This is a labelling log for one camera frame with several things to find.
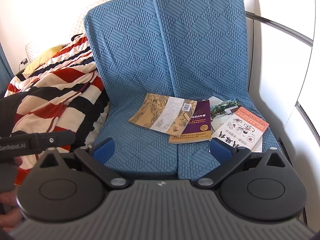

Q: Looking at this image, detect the white orange cartoon book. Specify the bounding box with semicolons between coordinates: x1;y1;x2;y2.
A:
212;107;269;152

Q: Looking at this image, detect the purple gold cover book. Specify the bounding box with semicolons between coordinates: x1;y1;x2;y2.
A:
169;100;212;144

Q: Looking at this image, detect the photo cover notebook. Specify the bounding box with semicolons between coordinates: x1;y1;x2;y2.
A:
209;96;240;132

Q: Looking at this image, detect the tan painting cover book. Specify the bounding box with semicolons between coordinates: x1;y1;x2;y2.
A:
129;93;197;137

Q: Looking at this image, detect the person's left hand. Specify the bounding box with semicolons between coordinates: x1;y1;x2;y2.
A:
0;186;23;232

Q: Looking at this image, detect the red black striped blanket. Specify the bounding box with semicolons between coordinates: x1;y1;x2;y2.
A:
4;33;111;186

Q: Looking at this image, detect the yellow pillow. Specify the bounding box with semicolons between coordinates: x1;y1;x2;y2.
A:
23;44;66;74

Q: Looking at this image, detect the blue textured chair cover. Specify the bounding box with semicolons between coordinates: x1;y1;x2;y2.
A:
83;0;281;181

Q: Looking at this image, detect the black wall rail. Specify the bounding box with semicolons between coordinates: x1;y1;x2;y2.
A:
245;11;313;47

